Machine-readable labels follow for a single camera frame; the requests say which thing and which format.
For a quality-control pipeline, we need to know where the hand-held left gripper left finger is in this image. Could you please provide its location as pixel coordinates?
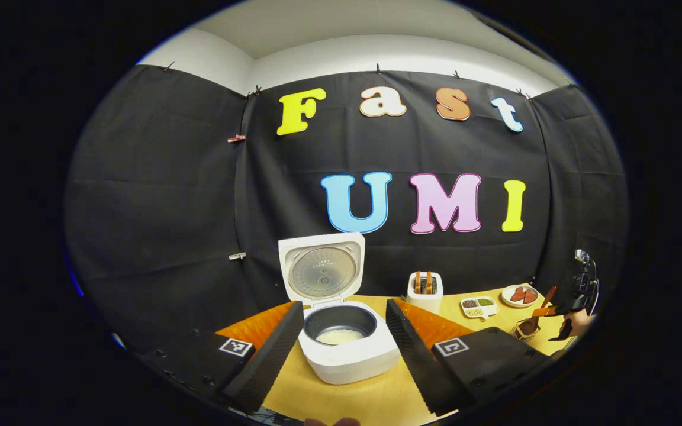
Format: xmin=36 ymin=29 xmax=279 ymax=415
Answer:
xmin=140 ymin=301 xmax=305 ymax=415

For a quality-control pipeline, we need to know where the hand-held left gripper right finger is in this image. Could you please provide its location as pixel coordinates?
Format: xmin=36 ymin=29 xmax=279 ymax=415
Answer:
xmin=385 ymin=298 xmax=555 ymax=417

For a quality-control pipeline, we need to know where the brown wooden spoon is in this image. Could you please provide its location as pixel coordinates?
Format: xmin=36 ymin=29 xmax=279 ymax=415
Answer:
xmin=519 ymin=287 xmax=558 ymax=335

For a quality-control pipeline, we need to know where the white rice cooker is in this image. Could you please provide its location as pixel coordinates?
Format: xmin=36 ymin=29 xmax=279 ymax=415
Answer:
xmin=278 ymin=232 xmax=402 ymax=385

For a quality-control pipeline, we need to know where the white rice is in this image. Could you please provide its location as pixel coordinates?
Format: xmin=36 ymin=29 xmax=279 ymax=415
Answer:
xmin=316 ymin=328 xmax=365 ymax=346

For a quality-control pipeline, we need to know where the small white round plate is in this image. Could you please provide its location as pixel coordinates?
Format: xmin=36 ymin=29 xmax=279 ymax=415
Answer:
xmin=501 ymin=285 xmax=539 ymax=308

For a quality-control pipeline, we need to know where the white toaster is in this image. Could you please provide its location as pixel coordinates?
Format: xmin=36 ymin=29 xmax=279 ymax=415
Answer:
xmin=406 ymin=271 xmax=444 ymax=314

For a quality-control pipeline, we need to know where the white divided dish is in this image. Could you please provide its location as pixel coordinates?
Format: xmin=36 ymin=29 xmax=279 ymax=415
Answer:
xmin=460 ymin=296 xmax=500 ymax=320

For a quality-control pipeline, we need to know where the black backdrop cloth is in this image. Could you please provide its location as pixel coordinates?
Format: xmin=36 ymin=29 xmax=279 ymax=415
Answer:
xmin=64 ymin=64 xmax=630 ymax=356

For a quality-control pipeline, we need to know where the row of black cloth clips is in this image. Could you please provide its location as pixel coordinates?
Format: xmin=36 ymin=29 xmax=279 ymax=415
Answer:
xmin=162 ymin=59 xmax=534 ymax=101

